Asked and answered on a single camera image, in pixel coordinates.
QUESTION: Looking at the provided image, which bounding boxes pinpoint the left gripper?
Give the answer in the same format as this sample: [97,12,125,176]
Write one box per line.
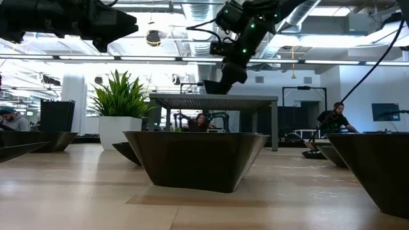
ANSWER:
[33,0,139,54]

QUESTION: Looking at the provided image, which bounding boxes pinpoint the black square mini plate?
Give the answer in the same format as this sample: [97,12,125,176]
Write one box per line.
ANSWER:
[123,130,270,194]
[315,143,350,169]
[325,133,409,220]

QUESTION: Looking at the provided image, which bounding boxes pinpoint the black leaf mini plate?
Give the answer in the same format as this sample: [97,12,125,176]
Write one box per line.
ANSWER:
[111,142,142,166]

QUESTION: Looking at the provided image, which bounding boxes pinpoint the long ceiling light strip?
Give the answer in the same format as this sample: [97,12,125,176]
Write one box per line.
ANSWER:
[0,54,409,66]

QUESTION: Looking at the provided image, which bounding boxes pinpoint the grey perforated metal shelf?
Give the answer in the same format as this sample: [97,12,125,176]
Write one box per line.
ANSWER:
[148,93,279,152]

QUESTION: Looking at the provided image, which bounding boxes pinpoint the black round ceiling device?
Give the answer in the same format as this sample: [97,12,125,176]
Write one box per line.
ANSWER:
[146,29,162,48]

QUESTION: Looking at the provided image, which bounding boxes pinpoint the yellow ceiling pendant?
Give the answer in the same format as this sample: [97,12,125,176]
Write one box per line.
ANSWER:
[289,46,297,80]

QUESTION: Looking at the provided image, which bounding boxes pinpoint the person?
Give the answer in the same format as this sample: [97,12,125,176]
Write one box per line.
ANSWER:
[187,112,213,133]
[0,106,31,132]
[316,102,359,134]

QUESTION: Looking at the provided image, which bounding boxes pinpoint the white building pillar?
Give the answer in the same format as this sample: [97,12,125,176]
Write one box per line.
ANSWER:
[61,73,88,135]

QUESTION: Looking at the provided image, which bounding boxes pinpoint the black panel cabinet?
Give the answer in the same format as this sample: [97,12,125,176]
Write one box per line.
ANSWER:
[40,100,76,133]

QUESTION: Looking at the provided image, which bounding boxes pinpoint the green plant in white pot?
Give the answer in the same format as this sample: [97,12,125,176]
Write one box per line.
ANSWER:
[90,69,153,151]

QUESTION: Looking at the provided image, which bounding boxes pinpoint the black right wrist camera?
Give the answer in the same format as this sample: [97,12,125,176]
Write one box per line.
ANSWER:
[210,41,233,58]

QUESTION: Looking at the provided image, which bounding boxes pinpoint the silver corrugated air duct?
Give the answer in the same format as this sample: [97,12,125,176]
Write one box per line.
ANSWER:
[182,1,221,84]
[277,0,322,33]

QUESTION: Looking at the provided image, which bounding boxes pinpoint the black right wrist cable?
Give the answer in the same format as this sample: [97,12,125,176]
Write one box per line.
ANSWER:
[186,17,224,44]

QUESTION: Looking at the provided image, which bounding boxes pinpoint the black gantry frame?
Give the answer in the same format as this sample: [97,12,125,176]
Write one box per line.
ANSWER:
[281,85,328,135]

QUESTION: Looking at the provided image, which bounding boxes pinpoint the white wire rack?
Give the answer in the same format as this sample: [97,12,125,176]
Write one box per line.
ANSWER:
[293,128,321,139]

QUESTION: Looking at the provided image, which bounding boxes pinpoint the black metal table frame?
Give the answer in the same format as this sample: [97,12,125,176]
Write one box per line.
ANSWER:
[72,136,327,148]

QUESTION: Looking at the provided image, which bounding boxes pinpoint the long black right arm cable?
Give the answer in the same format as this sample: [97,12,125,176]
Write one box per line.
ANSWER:
[307,0,409,144]

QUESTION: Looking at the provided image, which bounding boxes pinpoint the black wall monitor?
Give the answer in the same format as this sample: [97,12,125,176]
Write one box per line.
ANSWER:
[371,102,401,122]

